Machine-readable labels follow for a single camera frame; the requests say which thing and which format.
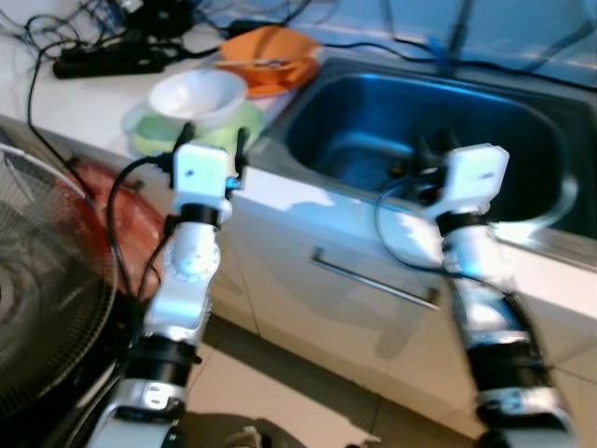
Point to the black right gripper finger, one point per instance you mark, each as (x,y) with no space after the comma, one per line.
(455,140)
(423,146)

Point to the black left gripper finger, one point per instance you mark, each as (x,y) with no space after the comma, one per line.
(242,149)
(186,136)

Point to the light green plate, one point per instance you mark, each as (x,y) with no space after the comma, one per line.
(149,135)

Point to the white ceramic bowl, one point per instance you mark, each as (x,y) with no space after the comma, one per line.
(196,98)

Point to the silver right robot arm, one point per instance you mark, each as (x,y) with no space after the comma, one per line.
(476,271)

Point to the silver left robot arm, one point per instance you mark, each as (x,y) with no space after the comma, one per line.
(191,261)

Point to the white kitchen cabinet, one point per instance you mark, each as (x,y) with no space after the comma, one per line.
(326,317)

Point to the stainless steel sink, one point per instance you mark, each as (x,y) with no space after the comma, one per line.
(373,131)

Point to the orange plate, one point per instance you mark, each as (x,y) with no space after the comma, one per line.
(280,89)

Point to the metal sink faucet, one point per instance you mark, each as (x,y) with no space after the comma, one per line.
(457,37)

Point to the black power strip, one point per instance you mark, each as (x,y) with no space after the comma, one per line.
(112,61)

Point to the orange bowl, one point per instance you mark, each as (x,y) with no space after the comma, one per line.
(270,47)

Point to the red plastic bag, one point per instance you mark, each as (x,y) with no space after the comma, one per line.
(135,233)

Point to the large black power adapter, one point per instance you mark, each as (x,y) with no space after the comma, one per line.
(159,14)

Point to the metal grille standing fan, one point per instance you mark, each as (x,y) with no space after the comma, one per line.
(47,280)

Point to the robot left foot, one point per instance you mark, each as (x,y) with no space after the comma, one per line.
(244,439)

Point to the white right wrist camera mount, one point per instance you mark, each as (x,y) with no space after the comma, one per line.
(476,173)

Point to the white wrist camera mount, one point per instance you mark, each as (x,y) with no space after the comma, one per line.
(201,173)
(476,173)

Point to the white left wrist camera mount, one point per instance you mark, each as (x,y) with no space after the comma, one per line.
(201,173)

